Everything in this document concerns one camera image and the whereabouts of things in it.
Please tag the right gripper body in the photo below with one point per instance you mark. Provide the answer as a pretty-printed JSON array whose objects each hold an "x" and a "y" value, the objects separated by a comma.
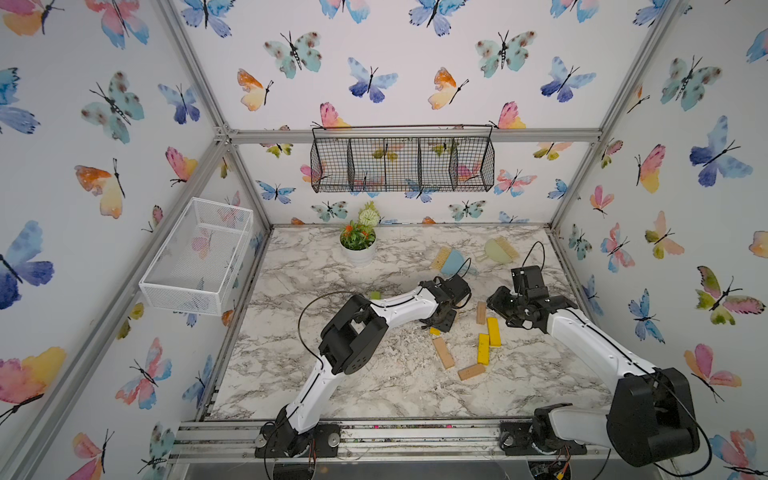
[{"x": 518, "y": 314}]

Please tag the natural wood block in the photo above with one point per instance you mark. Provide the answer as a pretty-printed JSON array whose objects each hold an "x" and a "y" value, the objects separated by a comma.
[
  {"x": 443, "y": 353},
  {"x": 471, "y": 372},
  {"x": 481, "y": 313}
]

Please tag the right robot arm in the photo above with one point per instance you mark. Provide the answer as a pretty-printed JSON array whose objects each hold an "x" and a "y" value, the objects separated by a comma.
[{"x": 651, "y": 415}]

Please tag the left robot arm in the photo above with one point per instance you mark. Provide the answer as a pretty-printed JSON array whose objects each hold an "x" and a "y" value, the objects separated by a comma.
[{"x": 348, "y": 342}]

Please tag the natural wood block bottom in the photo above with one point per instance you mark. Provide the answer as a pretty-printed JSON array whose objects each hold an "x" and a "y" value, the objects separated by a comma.
[{"x": 471, "y": 372}]

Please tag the white potted artificial plant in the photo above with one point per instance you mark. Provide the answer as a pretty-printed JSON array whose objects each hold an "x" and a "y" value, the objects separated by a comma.
[{"x": 358, "y": 238}]

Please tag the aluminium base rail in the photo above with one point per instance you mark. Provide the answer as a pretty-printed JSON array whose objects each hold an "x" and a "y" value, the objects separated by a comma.
[{"x": 371, "y": 440}]

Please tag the black wire wall basket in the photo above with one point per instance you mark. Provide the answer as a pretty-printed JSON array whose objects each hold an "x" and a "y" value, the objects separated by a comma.
[{"x": 384, "y": 159}]

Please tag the white mesh wall basket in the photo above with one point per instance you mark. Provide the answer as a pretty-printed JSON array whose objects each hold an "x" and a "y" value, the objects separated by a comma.
[{"x": 195, "y": 267}]

